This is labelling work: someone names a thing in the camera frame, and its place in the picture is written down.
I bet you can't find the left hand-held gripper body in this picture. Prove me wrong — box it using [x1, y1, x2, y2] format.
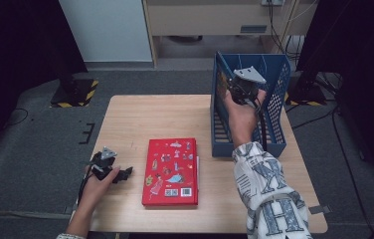
[89, 146, 118, 182]

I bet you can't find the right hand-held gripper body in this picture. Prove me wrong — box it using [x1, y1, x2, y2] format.
[228, 65, 268, 108]

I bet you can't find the red picture book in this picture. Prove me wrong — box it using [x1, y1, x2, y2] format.
[141, 137, 199, 207]

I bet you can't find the blue plastic file rack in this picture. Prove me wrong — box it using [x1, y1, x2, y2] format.
[210, 50, 292, 158]

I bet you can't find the person's left hand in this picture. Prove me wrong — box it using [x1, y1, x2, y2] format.
[79, 165, 121, 213]

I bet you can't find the person's right hand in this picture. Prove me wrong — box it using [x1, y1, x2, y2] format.
[224, 89, 268, 149]

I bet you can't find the grey tape piece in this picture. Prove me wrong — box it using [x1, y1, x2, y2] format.
[308, 204, 331, 215]
[64, 203, 84, 214]

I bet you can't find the black stand with striped base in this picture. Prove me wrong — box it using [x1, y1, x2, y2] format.
[50, 63, 99, 109]
[285, 66, 327, 108]

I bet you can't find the beige cabinet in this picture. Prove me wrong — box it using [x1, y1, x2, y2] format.
[141, 0, 318, 69]

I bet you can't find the dark curtain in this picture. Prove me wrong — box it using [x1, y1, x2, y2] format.
[297, 0, 374, 187]
[0, 0, 89, 167]

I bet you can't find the white partition panel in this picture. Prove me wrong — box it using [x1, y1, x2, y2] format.
[58, 0, 153, 63]

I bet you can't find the left hand-held gripper black cable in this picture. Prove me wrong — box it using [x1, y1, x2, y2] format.
[77, 163, 94, 203]

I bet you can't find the hand-held gripper black cable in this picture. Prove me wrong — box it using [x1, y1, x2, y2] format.
[77, 163, 94, 203]
[251, 98, 269, 152]

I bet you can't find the right hand-held gripper black cable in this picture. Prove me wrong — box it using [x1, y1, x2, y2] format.
[251, 98, 269, 152]

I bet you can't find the hanging cable bundle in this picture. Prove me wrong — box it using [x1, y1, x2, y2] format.
[268, 0, 305, 63]

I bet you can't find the black floor cable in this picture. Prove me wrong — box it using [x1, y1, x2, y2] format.
[6, 108, 30, 126]
[290, 106, 374, 239]

